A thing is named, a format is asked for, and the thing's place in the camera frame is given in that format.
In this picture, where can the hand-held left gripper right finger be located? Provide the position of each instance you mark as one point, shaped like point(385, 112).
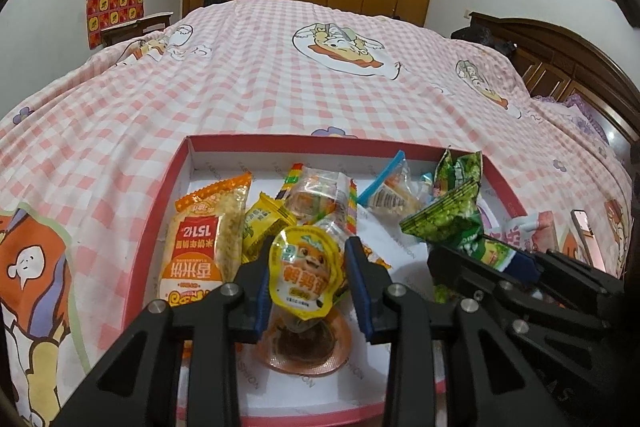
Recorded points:
point(357, 287)

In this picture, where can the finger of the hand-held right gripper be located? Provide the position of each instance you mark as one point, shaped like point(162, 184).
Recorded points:
point(522, 268)
point(455, 267)

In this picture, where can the purple lace pillow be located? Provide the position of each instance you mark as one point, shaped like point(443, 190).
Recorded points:
point(585, 119)

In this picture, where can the orange round snack cup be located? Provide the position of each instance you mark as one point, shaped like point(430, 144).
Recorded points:
point(305, 347)

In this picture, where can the red cardboard box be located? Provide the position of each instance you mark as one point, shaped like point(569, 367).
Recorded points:
point(330, 394)

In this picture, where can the dark wooden headboard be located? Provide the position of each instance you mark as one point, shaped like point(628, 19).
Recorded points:
point(565, 52)

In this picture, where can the small green snack packet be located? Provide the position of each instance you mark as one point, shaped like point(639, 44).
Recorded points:
point(492, 254)

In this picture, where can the clear rainbow-edged candy packet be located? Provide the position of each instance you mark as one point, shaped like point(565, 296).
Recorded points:
point(320, 197)

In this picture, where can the orange rice cracker packet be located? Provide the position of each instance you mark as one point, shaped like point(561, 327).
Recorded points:
point(200, 247)

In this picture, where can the small wooden table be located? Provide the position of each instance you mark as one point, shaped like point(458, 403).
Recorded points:
point(135, 27)

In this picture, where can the dark cloth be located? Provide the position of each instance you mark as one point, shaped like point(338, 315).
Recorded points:
point(480, 37)

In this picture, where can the pink drink pouch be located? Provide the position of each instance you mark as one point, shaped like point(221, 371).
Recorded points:
point(540, 229)

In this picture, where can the green pea snack packet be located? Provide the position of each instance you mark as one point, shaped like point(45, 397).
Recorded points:
point(440, 217)
point(462, 169)

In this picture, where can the yellow round jelly cup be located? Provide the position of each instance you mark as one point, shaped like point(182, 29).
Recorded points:
point(305, 272)

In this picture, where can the pink checked printed blanket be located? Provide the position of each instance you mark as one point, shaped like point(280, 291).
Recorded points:
point(300, 77)

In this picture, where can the pink smartphone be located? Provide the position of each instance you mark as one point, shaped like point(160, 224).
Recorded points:
point(582, 232)

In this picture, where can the clear blue-edged snack packet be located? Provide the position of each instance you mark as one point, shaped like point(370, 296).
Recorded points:
point(395, 197)

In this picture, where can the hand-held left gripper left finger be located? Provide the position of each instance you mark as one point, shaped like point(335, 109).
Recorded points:
point(261, 307)

